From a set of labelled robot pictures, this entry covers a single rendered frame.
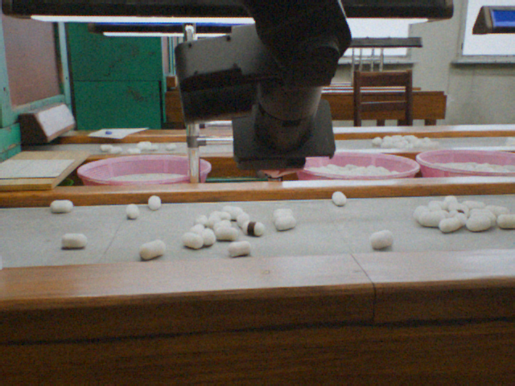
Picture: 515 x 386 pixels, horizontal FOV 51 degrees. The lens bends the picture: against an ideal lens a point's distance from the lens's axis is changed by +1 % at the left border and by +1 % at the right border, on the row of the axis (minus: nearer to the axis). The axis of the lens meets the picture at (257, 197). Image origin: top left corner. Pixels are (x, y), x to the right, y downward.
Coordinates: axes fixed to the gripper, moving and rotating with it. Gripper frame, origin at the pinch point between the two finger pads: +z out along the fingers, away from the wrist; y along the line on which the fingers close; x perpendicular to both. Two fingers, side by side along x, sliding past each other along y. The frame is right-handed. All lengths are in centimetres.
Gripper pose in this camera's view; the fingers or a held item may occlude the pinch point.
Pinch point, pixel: (274, 169)
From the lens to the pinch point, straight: 62.0
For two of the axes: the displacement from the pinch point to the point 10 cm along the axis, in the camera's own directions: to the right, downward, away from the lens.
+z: -0.5, 4.2, 9.1
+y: -10.0, 0.4, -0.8
